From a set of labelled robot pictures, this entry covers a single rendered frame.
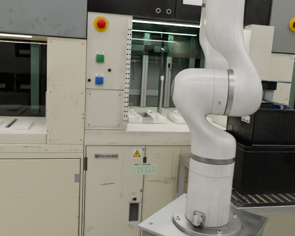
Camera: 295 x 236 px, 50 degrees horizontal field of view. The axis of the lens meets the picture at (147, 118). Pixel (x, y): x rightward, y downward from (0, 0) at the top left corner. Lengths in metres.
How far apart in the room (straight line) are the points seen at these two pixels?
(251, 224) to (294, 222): 1.10
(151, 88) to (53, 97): 1.11
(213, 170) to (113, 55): 0.83
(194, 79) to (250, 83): 0.14
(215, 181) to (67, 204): 0.93
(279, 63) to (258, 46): 0.18
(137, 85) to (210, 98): 1.65
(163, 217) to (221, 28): 0.54
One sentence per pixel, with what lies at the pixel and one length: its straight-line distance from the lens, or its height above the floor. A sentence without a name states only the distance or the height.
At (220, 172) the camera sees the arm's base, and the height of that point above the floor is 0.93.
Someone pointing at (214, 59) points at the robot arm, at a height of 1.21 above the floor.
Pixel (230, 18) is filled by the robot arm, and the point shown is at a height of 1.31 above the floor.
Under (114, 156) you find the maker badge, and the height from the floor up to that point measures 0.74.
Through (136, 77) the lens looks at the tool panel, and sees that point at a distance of 2.41.
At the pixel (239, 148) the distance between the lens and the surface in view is 1.17.
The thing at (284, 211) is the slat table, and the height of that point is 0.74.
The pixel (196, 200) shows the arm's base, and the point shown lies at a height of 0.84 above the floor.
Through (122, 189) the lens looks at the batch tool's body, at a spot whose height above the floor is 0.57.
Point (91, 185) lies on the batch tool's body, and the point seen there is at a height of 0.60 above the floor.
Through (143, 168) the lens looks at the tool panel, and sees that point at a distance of 1.59.
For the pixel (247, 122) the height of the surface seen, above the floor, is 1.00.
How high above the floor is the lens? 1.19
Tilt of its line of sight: 10 degrees down
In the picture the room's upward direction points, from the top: 3 degrees clockwise
